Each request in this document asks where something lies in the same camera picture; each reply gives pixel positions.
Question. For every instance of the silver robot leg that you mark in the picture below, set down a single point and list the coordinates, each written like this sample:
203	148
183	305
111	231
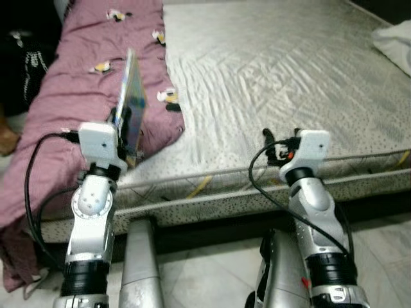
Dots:
140	269
279	269

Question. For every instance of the silver right robot leg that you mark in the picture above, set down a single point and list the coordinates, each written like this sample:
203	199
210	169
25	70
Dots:
279	269

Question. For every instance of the white pillow with green print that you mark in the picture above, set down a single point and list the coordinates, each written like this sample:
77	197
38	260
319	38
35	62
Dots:
395	45

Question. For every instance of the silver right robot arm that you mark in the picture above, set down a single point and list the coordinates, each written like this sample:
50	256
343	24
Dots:
314	212

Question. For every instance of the silver left robot leg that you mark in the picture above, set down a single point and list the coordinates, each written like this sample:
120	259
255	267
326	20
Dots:
140	269

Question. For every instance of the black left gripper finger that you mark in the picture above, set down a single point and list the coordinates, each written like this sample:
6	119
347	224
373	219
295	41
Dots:
131	122

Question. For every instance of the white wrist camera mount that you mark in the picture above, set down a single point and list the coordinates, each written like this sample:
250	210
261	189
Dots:
311	147
99	144

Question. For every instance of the colourful children's board book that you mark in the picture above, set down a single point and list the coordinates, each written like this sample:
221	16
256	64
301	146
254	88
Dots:
135	90

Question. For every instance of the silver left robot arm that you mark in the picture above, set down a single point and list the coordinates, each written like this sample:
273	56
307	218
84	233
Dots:
93	218

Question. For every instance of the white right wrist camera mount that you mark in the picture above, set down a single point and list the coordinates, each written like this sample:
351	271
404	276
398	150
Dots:
311	147

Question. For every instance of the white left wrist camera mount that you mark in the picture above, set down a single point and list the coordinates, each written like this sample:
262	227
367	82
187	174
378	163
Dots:
99	144

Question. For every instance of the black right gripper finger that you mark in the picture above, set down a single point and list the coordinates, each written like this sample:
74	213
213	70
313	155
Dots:
268	138

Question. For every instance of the purple quilt with duck prints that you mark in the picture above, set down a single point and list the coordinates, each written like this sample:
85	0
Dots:
77	70

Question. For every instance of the white quilted mattress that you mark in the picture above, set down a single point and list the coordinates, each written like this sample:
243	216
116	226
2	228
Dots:
270	77

